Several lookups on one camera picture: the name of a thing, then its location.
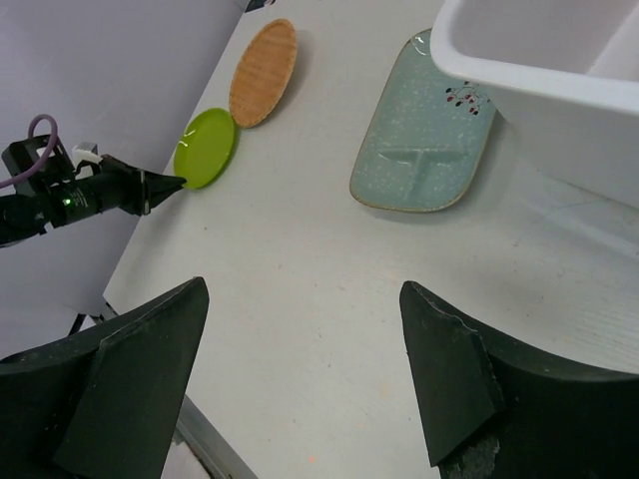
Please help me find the teal rectangular ceramic plate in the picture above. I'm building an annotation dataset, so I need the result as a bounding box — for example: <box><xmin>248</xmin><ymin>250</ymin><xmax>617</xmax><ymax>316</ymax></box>
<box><xmin>349</xmin><ymin>30</ymin><xmax>496</xmax><ymax>213</ymax></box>

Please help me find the dark label sticker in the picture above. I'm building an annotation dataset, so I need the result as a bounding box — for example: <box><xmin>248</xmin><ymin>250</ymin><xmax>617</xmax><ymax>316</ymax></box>
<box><xmin>245</xmin><ymin>0</ymin><xmax>276</xmax><ymax>13</ymax></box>

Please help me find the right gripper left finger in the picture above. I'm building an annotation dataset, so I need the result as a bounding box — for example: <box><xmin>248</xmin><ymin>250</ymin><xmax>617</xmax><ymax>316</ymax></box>
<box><xmin>1</xmin><ymin>277</ymin><xmax>210</xmax><ymax>478</ymax></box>

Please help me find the green round plate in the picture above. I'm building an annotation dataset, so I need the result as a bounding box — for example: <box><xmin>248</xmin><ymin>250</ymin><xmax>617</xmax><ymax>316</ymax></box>
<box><xmin>173</xmin><ymin>108</ymin><xmax>237</xmax><ymax>190</ymax></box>

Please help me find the white plastic bin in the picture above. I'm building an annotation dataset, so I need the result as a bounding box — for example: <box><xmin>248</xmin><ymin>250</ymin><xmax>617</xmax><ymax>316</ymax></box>
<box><xmin>430</xmin><ymin>1</ymin><xmax>638</xmax><ymax>207</ymax></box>

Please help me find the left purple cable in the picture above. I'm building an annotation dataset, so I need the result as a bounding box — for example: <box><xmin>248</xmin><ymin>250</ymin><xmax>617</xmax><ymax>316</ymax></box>
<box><xmin>0</xmin><ymin>114</ymin><xmax>59</xmax><ymax>190</ymax></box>

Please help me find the orange woven round plate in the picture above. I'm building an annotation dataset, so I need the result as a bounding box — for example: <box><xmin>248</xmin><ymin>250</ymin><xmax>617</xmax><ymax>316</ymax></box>
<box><xmin>229</xmin><ymin>19</ymin><xmax>298</xmax><ymax>128</ymax></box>

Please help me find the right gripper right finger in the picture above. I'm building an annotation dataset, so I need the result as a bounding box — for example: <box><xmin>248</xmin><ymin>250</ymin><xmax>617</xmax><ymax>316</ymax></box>
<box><xmin>399</xmin><ymin>281</ymin><xmax>638</xmax><ymax>478</ymax></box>

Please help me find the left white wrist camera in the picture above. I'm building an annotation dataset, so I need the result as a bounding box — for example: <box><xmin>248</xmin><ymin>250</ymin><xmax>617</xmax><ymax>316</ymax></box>
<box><xmin>71</xmin><ymin>142</ymin><xmax>102</xmax><ymax>180</ymax></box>

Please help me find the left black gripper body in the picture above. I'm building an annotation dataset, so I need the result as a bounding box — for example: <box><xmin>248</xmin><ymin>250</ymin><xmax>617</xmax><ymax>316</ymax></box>
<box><xmin>1</xmin><ymin>141</ymin><xmax>150</xmax><ymax>244</ymax></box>

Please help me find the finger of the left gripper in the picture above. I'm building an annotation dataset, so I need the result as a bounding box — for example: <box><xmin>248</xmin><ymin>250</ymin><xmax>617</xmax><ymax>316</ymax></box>
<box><xmin>142</xmin><ymin>171</ymin><xmax>186</xmax><ymax>215</ymax></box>

